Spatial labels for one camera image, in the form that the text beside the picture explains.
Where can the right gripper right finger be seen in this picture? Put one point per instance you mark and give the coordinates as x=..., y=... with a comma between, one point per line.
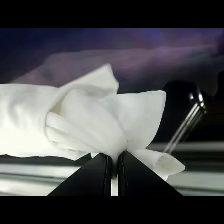
x=140, y=180

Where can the white T-shirt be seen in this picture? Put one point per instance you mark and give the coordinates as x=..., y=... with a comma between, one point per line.
x=83, y=116

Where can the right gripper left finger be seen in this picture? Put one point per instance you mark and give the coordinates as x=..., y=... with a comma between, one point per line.
x=91, y=180

